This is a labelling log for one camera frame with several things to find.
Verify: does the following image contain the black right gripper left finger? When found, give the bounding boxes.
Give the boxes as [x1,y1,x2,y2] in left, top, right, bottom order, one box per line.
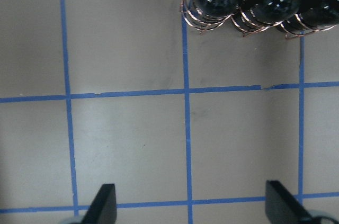
[82,184,117,224]

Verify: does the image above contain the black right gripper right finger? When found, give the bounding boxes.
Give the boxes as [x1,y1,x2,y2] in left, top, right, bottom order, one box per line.
[265,181,317,224]

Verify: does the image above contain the copper wire bottle basket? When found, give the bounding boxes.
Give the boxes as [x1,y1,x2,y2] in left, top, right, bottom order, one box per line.
[181,0,338,39]

